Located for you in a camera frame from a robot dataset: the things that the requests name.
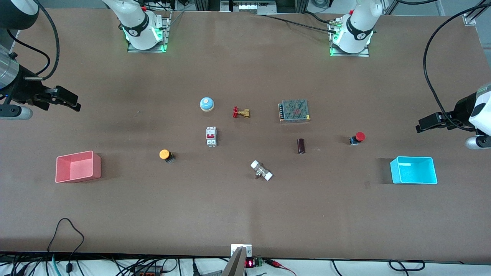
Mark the red clip lead wire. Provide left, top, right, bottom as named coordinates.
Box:
left=265, top=259, right=297, bottom=276

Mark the white mount bracket plate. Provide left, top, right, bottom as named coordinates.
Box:
left=230, top=244, right=252, bottom=258

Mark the white control box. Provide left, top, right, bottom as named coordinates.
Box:
left=221, top=0, right=277, bottom=15

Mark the grey metal camera mount bar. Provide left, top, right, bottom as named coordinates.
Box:
left=222, top=246, right=247, bottom=276

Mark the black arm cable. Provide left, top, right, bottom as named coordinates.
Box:
left=6, top=0, right=61, bottom=81
left=423, top=3, right=491, bottom=133

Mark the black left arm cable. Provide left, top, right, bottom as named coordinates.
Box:
left=423, top=3, right=491, bottom=133

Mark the black looped table edge cable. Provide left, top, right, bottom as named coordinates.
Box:
left=47, top=217, right=85, bottom=265

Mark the cyan plastic bin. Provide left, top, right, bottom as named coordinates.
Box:
left=390, top=156, right=438, bottom=185

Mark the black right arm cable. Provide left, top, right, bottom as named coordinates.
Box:
left=6, top=0, right=61, bottom=81

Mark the metal valve with white caps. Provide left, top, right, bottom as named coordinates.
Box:
left=250, top=160, right=274, bottom=181

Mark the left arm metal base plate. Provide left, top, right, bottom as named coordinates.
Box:
left=329, top=17, right=371, bottom=58

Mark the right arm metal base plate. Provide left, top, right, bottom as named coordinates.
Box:
left=127, top=11, right=171, bottom=53

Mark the perforated metal power supply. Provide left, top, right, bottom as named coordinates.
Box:
left=278, top=99, right=311, bottom=123

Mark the black coiled cable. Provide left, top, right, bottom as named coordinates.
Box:
left=389, top=260, right=425, bottom=272

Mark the pink plastic bin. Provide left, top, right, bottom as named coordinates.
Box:
left=55, top=151, right=102, bottom=184

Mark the black cable across table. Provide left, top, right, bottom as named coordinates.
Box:
left=263, top=11, right=338, bottom=34

